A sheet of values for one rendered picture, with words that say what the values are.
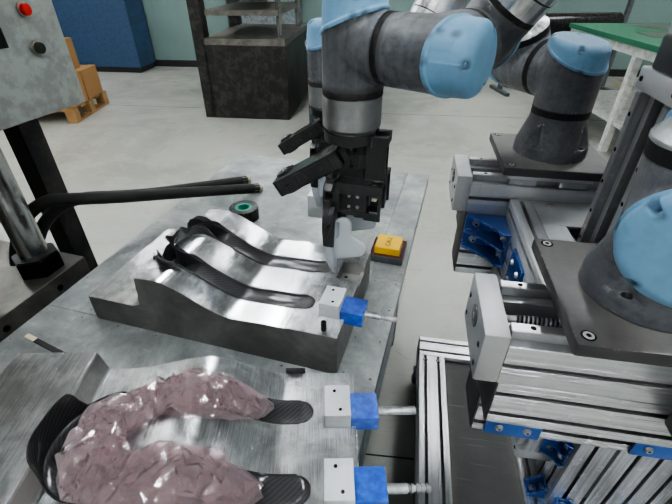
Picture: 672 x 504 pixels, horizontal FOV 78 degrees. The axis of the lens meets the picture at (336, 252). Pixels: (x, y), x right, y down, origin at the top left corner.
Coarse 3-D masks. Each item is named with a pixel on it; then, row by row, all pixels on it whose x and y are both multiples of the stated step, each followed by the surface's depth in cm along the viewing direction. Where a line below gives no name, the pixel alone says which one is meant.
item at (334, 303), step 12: (336, 288) 72; (324, 300) 70; (336, 300) 70; (348, 300) 72; (360, 300) 72; (324, 312) 70; (336, 312) 69; (348, 312) 69; (360, 312) 69; (372, 312) 70; (348, 324) 70; (360, 324) 70
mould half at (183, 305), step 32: (224, 224) 88; (224, 256) 81; (288, 256) 86; (320, 256) 85; (128, 288) 81; (160, 288) 72; (192, 288) 73; (288, 288) 77; (320, 288) 76; (352, 288) 76; (128, 320) 80; (160, 320) 77; (192, 320) 74; (224, 320) 72; (256, 320) 70; (288, 320) 70; (320, 320) 70; (256, 352) 74; (288, 352) 72; (320, 352) 69
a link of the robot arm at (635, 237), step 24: (648, 144) 33; (648, 168) 33; (648, 192) 33; (624, 216) 34; (648, 216) 31; (624, 240) 33; (648, 240) 32; (624, 264) 34; (648, 264) 33; (648, 288) 34
